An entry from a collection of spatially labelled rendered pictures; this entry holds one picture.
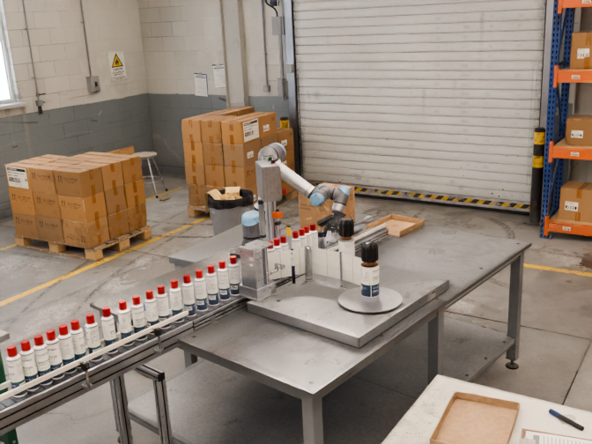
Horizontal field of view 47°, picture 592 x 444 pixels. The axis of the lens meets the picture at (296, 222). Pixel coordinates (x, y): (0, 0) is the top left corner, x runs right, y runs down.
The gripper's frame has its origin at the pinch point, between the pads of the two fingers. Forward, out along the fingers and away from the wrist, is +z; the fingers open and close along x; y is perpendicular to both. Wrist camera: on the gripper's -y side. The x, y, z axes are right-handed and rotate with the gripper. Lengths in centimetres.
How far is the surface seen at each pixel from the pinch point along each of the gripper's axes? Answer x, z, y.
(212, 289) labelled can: -80, 42, 2
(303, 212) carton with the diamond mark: 22.2, -19.0, -40.1
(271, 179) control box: -59, -21, -1
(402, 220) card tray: 82, -36, -4
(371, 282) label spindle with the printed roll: -43, 17, 63
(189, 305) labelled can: -92, 51, 2
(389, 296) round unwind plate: -28, 21, 67
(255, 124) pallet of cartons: 210, -135, -292
